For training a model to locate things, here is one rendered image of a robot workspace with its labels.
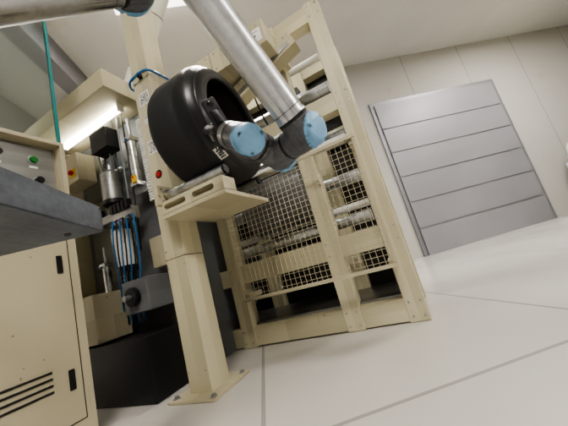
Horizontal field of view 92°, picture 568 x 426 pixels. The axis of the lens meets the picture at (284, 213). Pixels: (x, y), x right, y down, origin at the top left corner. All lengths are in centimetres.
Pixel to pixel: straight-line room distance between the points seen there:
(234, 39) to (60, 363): 126
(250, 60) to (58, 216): 54
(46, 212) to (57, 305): 105
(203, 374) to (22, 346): 66
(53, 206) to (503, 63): 738
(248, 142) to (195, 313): 87
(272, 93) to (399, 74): 542
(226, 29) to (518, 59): 722
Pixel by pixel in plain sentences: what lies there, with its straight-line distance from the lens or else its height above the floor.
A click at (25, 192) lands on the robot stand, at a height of 58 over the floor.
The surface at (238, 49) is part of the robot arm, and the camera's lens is 77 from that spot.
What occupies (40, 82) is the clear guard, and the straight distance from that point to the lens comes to 187.
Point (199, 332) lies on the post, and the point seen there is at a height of 26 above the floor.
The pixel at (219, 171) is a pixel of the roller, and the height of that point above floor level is 89.
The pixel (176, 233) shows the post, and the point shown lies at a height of 73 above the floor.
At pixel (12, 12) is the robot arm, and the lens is 79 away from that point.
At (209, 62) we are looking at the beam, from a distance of 194.
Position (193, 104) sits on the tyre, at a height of 115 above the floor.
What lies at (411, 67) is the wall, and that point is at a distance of 632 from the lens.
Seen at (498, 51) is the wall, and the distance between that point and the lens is 757.
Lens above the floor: 44
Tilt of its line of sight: 11 degrees up
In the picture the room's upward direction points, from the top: 16 degrees counter-clockwise
